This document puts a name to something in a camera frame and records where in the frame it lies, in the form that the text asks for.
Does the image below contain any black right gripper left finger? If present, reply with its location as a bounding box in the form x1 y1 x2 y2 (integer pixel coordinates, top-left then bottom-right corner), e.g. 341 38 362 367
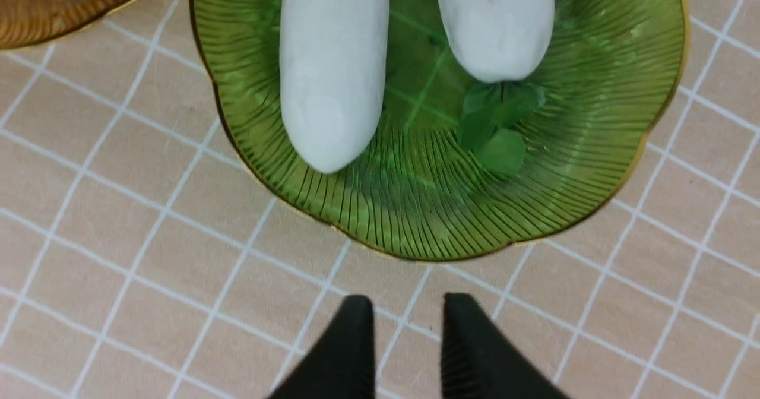
269 294 376 398

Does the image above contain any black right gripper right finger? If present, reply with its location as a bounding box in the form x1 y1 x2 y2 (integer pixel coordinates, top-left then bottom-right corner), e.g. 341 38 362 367
441 293 567 398

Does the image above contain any white radish with leaves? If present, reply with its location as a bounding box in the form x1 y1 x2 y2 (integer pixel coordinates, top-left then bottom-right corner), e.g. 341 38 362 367
279 0 390 174

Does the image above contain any orange checkered tablecloth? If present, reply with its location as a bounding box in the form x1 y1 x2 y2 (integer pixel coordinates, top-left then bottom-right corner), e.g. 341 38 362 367
1 0 759 398

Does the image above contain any green glass plate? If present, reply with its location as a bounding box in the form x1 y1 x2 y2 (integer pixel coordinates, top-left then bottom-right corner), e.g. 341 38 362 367
188 0 690 262

